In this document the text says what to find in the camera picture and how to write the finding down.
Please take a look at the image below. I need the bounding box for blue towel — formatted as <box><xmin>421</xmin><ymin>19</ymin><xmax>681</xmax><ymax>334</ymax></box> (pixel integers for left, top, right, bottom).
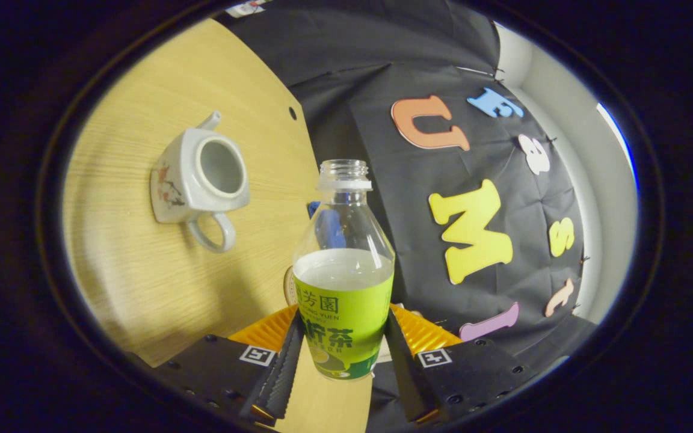
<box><xmin>307</xmin><ymin>201</ymin><xmax>347</xmax><ymax>249</ymax></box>

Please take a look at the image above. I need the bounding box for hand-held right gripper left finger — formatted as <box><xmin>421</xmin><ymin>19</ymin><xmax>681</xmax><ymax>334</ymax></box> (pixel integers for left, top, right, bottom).
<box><xmin>136</xmin><ymin>304</ymin><xmax>305</xmax><ymax>422</ymax></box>

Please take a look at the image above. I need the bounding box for black backdrop cloth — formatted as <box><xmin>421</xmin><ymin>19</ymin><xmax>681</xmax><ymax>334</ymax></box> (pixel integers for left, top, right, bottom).
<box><xmin>214</xmin><ymin>0</ymin><xmax>600</xmax><ymax>431</ymax></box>

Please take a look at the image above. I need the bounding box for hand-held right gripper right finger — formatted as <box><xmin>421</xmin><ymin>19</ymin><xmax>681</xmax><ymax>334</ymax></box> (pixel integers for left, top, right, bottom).
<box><xmin>383</xmin><ymin>302</ymin><xmax>540</xmax><ymax>425</ymax></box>

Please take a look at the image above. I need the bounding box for round coaster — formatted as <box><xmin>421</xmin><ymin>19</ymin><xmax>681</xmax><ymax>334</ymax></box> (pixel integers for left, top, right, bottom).
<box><xmin>282</xmin><ymin>265</ymin><xmax>300</xmax><ymax>307</ymax></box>

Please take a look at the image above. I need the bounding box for green label water bottle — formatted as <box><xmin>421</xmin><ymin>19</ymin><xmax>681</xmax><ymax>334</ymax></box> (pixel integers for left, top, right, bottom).
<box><xmin>291</xmin><ymin>159</ymin><xmax>396</xmax><ymax>381</ymax></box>

